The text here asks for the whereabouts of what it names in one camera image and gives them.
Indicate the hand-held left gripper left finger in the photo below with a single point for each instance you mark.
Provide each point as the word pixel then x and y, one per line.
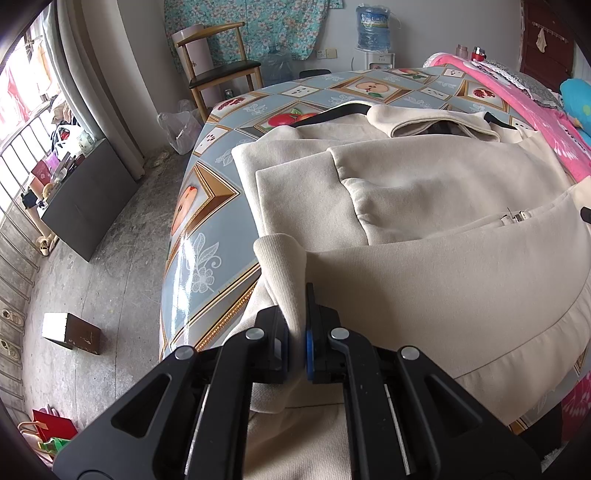
pixel 282 350

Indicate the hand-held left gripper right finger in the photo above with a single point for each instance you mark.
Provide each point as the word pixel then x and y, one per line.
pixel 310 346

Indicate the cream zip jacket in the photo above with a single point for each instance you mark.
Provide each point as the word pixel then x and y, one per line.
pixel 415 277

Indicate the brown cardboard box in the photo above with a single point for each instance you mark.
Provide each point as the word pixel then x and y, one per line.
pixel 74 334

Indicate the red gift bag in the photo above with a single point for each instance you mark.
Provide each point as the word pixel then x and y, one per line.
pixel 55 427

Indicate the clear plastic bag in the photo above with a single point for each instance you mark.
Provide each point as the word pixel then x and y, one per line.
pixel 180 129

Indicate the dark grey cabinet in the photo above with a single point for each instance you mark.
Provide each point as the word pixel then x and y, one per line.
pixel 87 203

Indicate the green bottle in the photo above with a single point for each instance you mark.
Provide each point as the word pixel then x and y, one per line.
pixel 55 446

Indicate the empty clear water jug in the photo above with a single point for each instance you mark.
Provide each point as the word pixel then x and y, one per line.
pixel 277 69

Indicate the metal window railing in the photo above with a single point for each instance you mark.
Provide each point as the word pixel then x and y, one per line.
pixel 14 258

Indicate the wooden chair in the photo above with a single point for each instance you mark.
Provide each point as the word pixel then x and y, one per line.
pixel 221 71

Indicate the white water dispenser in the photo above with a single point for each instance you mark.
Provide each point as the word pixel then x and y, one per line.
pixel 378 60

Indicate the white cylindrical appliance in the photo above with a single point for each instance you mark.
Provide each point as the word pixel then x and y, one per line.
pixel 201 55

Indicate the blue water jug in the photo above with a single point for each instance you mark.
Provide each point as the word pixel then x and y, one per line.
pixel 373 27

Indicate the grey curtain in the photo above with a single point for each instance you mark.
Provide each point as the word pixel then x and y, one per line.
pixel 92 78

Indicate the clear glass jar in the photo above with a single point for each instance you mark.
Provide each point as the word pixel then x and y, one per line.
pixel 462 50

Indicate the pink floral blanket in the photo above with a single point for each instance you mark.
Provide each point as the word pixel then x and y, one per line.
pixel 531 97

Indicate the grey lace cloth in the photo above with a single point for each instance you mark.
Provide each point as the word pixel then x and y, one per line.
pixel 531 83

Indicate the dark red wooden door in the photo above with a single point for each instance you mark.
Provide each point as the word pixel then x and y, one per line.
pixel 545 55

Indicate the white wall outlet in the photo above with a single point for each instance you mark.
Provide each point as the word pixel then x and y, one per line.
pixel 326 53

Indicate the teal floral wall cloth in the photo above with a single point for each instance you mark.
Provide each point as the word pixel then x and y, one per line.
pixel 258 23

